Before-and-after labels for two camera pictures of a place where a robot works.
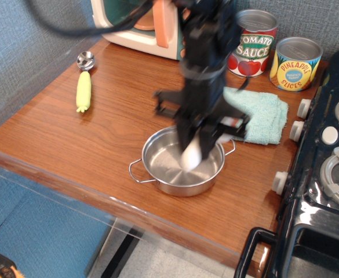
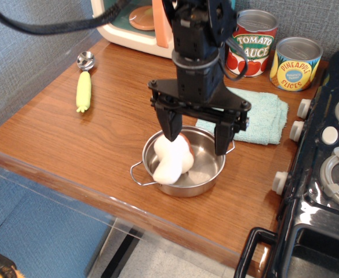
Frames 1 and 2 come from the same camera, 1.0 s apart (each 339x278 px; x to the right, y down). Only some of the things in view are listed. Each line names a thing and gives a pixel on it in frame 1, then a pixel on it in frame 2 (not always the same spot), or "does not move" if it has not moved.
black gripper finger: x=209 y=135 → x=223 y=135
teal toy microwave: x=159 y=32 does not move
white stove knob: x=296 y=130 does not move
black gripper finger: x=188 y=127 → x=171 y=123
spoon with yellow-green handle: x=84 y=60 does not move
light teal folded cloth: x=268 y=118 does not move
